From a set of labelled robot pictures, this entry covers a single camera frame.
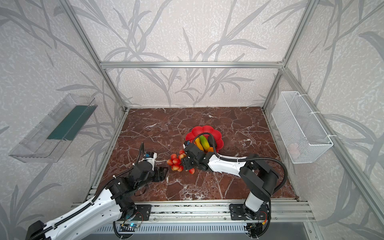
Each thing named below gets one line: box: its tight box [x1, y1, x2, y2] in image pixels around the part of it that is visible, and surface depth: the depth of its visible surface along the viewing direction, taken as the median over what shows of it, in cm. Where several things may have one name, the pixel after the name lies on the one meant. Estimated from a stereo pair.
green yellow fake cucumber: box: [199, 135, 210, 152], surface depth 98 cm
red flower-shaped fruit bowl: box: [185, 125, 224, 153], surface depth 104 cm
